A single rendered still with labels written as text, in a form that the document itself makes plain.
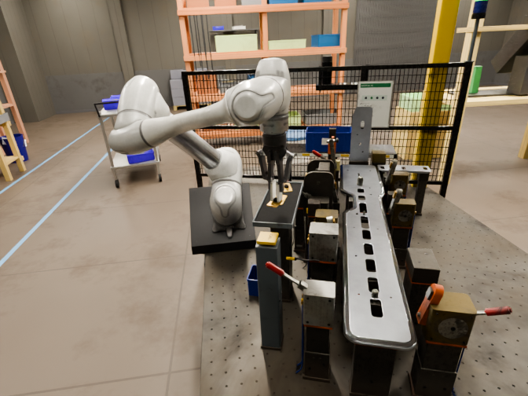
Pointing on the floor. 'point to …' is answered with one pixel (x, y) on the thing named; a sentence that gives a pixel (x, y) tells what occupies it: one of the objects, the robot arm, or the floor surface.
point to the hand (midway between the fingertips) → (276, 190)
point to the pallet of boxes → (177, 89)
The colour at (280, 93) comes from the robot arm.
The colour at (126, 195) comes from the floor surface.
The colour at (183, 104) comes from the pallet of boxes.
